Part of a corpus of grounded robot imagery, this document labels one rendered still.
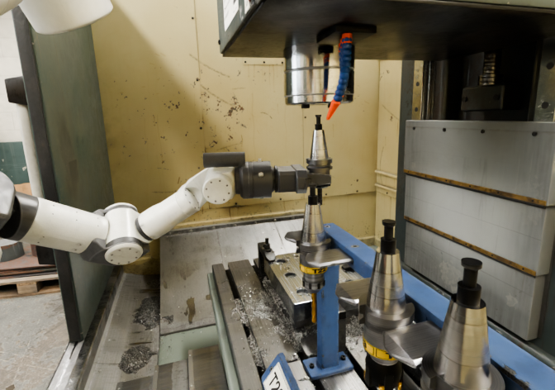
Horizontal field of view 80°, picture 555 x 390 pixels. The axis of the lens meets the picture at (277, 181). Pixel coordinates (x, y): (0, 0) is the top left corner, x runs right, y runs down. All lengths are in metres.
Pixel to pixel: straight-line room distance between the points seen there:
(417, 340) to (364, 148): 1.70
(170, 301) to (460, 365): 1.33
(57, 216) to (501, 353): 0.74
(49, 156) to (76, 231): 0.32
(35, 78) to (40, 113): 0.09
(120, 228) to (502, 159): 0.91
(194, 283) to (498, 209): 1.20
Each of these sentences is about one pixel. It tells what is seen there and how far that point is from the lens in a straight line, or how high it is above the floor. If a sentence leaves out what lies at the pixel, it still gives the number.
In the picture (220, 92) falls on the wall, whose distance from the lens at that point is 1.75.
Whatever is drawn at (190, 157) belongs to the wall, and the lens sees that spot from 1.74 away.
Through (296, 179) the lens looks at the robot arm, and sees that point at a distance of 0.75.
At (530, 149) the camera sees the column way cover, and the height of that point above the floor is 1.35.
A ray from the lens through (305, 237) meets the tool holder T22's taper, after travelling 0.59.
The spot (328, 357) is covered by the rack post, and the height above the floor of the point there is 0.94.
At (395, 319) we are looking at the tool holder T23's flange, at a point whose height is 1.23.
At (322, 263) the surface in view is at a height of 1.22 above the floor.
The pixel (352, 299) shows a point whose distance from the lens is 0.45.
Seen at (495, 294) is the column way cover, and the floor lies 0.97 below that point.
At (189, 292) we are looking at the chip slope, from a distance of 1.57.
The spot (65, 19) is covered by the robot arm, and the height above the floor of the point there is 1.52.
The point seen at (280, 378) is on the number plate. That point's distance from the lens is 0.74.
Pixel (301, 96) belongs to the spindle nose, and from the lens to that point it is 0.73.
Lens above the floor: 1.45
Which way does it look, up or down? 12 degrees down
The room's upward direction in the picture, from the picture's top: 2 degrees counter-clockwise
